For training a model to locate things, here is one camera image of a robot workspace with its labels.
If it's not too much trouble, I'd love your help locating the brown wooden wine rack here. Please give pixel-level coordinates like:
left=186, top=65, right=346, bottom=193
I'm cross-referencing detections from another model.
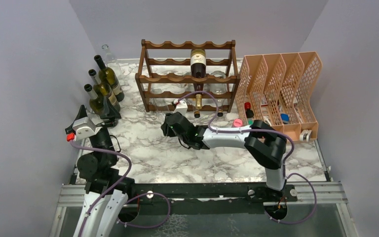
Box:
left=135, top=39, right=240, bottom=112

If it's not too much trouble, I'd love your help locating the green wine bottle cream label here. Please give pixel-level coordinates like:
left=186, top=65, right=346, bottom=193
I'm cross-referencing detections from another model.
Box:
left=94, top=55, right=125, bottom=102

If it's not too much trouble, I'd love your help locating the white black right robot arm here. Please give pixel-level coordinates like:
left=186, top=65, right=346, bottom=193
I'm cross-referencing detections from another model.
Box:
left=161, top=112, right=289, bottom=201

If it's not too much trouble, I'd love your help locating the aluminium frame rail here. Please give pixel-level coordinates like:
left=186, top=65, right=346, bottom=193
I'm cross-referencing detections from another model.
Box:
left=49, top=59, right=360, bottom=237

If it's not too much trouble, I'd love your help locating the dark bottle gold foil neck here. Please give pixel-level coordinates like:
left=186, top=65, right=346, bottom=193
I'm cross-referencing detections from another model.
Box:
left=190, top=49, right=206, bottom=110

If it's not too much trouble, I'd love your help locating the clear glass bottle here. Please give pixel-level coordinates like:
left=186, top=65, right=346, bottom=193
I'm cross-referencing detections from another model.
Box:
left=101, top=44, right=121, bottom=77

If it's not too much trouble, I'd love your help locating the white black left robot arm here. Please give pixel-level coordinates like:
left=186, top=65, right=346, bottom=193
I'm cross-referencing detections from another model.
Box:
left=65, top=97, right=135, bottom=237

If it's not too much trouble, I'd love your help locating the clear bottle in lower rack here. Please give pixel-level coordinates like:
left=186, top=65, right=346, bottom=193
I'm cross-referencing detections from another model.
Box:
left=209, top=71, right=227, bottom=117

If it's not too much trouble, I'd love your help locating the green wine bottle white label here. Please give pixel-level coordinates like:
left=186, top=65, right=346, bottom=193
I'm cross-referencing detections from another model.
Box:
left=88, top=69, right=121, bottom=112

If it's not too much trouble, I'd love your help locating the red black stamp in organizer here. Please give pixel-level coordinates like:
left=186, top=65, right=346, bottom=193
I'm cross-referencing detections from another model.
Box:
left=244, top=102, right=255, bottom=119

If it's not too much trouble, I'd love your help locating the pink capped small bottle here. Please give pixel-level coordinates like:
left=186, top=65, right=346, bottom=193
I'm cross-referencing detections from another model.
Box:
left=232, top=118, right=244, bottom=127

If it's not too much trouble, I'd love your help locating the orange plastic file organizer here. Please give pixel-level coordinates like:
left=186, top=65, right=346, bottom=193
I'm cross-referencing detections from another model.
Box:
left=234, top=51, right=322, bottom=143

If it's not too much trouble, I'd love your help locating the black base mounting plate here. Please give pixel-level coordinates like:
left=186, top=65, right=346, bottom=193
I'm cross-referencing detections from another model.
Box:
left=119, top=182, right=298, bottom=220

